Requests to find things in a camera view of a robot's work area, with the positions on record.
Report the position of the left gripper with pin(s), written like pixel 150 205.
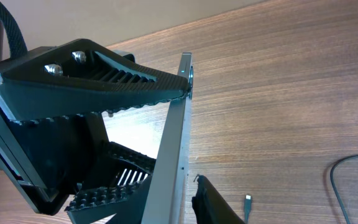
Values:
pixel 47 159

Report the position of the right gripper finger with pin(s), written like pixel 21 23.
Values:
pixel 210 207

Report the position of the blue screen Galaxy smartphone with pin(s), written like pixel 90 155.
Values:
pixel 163 204

